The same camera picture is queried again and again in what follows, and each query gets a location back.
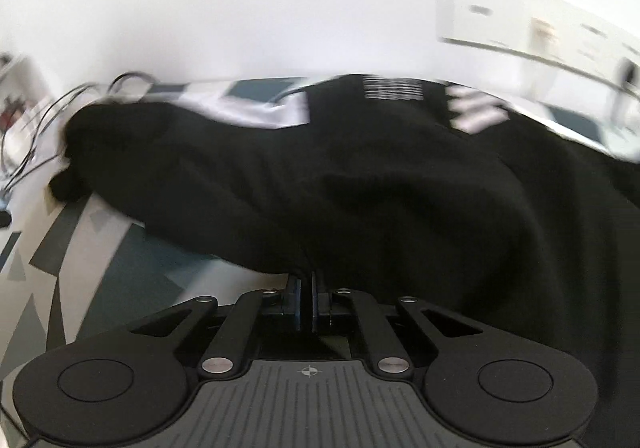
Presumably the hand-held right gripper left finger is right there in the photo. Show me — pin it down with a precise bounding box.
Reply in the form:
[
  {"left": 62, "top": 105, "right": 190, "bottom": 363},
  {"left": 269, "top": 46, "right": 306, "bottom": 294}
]
[{"left": 131, "top": 273, "right": 307, "bottom": 377}]

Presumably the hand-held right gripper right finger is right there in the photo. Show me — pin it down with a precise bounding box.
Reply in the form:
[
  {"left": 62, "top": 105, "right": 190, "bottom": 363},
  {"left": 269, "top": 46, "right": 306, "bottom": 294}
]
[{"left": 311, "top": 272, "right": 483, "bottom": 377}]

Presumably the black sweater with white stripe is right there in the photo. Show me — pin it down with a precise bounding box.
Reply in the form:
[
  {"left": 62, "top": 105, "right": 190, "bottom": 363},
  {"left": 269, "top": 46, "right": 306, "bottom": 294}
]
[{"left": 49, "top": 72, "right": 640, "bottom": 448}]

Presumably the geometric patterned table mat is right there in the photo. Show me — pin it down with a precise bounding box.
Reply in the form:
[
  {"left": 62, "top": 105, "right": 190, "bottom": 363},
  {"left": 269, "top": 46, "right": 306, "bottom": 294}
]
[{"left": 0, "top": 76, "right": 640, "bottom": 434}]

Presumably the black charging cable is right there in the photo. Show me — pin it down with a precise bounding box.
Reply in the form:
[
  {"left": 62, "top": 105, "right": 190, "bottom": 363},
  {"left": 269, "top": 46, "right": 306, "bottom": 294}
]
[{"left": 0, "top": 72, "right": 156, "bottom": 193}]

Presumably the white wall socket panel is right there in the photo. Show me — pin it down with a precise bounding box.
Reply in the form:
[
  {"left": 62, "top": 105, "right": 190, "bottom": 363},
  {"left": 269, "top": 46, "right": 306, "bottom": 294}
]
[{"left": 436, "top": 0, "right": 640, "bottom": 96}]

